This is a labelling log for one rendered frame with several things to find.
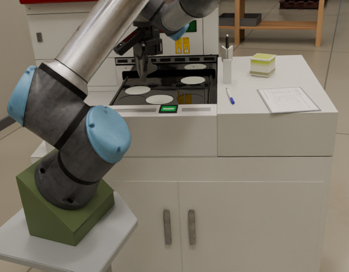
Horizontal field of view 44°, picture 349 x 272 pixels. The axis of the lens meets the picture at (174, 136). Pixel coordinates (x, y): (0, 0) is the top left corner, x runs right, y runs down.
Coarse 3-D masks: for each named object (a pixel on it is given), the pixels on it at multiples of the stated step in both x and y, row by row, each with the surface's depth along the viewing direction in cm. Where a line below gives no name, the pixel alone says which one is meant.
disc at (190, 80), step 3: (183, 78) 182; (186, 78) 182; (189, 78) 181; (192, 78) 181; (195, 78) 181; (198, 78) 181; (201, 78) 181; (183, 81) 178; (186, 81) 178; (189, 81) 178; (192, 81) 177; (195, 81) 177; (198, 81) 177; (201, 81) 177
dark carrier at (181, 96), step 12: (132, 84) 179; (144, 84) 178; (156, 84) 177; (168, 84) 176; (180, 84) 175; (192, 84) 174; (204, 84) 173; (120, 96) 166; (132, 96) 166; (144, 96) 165; (180, 96) 163; (192, 96) 162; (204, 96) 161
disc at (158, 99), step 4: (152, 96) 164; (156, 96) 164; (160, 96) 164; (164, 96) 164; (168, 96) 163; (148, 100) 160; (152, 100) 160; (156, 100) 160; (160, 100) 159; (164, 100) 159; (168, 100) 159
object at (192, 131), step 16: (128, 112) 135; (144, 112) 134; (192, 112) 132; (208, 112) 131; (144, 128) 133; (160, 128) 133; (176, 128) 132; (192, 128) 132; (208, 128) 131; (48, 144) 139; (144, 144) 136; (160, 144) 135; (176, 144) 135; (192, 144) 134; (208, 144) 134
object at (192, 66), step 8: (128, 64) 190; (160, 64) 188; (168, 64) 187; (176, 64) 187; (184, 64) 186; (192, 64) 186; (200, 64) 186; (208, 64) 186; (216, 64) 185; (120, 72) 191; (216, 72) 187; (120, 80) 192; (216, 80) 188
